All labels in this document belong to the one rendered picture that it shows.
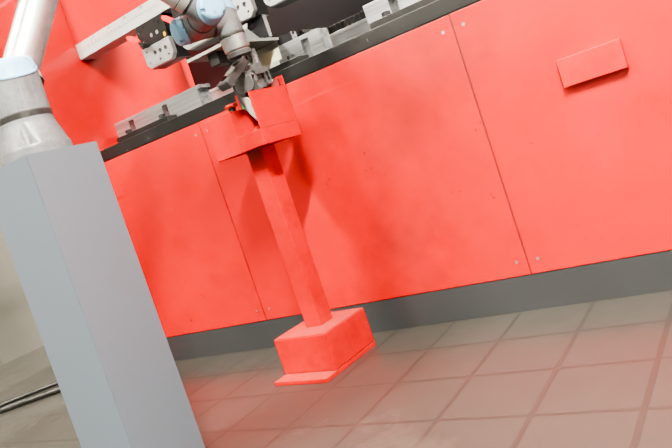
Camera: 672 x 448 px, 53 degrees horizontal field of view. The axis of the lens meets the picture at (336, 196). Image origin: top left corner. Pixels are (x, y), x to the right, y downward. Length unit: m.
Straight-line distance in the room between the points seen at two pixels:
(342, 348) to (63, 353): 0.75
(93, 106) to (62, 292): 1.48
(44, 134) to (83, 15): 1.39
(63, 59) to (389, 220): 1.52
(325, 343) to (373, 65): 0.79
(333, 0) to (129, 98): 0.96
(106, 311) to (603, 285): 1.21
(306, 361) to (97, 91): 1.52
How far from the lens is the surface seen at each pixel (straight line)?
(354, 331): 1.99
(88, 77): 2.96
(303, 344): 1.95
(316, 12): 2.83
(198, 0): 1.78
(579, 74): 1.75
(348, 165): 2.05
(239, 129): 1.93
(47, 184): 1.53
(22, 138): 1.59
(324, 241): 2.17
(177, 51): 2.60
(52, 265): 1.54
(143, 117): 2.75
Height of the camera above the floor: 0.58
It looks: 3 degrees down
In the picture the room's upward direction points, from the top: 19 degrees counter-clockwise
